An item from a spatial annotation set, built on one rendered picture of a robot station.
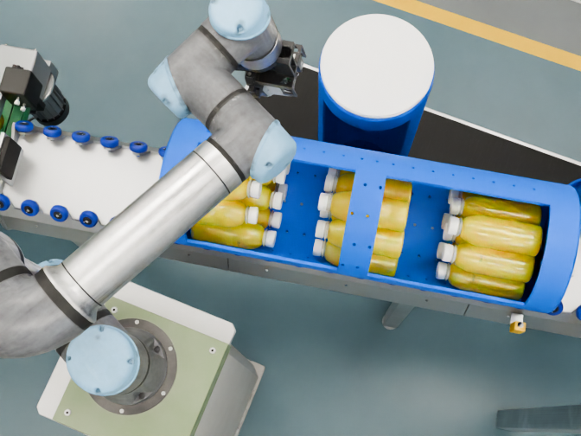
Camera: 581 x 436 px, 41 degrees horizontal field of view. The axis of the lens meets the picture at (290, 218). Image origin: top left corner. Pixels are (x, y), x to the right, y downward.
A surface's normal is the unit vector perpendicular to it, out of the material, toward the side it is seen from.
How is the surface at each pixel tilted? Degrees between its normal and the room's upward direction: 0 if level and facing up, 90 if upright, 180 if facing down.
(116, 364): 8
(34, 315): 17
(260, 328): 0
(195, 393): 1
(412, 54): 0
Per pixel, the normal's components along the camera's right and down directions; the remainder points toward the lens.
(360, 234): -0.18, 0.33
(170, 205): 0.15, -0.06
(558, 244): -0.07, -0.08
